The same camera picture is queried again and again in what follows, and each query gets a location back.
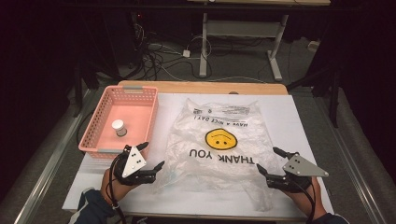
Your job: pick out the clear smiley-print plastic bag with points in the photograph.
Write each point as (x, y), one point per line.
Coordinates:
(218, 174)

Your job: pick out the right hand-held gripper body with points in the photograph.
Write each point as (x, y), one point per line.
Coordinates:
(300, 168)

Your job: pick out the pink plastic basket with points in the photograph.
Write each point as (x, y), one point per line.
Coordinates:
(130, 113)

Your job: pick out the white power adapter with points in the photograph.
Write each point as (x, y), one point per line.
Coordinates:
(186, 53)

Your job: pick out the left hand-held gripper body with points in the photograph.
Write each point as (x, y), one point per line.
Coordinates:
(134, 161)

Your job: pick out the white board sheet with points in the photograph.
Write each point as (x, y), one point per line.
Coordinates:
(295, 121)

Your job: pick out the person's left hand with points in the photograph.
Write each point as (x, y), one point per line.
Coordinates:
(116, 189)

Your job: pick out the aluminium floor rail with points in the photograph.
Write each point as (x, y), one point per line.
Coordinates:
(351, 161)
(49, 168)

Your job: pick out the black stand leg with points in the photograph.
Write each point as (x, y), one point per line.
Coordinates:
(334, 99)
(79, 93)

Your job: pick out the small white-lidded jar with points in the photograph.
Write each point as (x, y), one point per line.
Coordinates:
(119, 127)

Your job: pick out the person's right hand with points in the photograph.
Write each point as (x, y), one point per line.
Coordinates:
(308, 199)

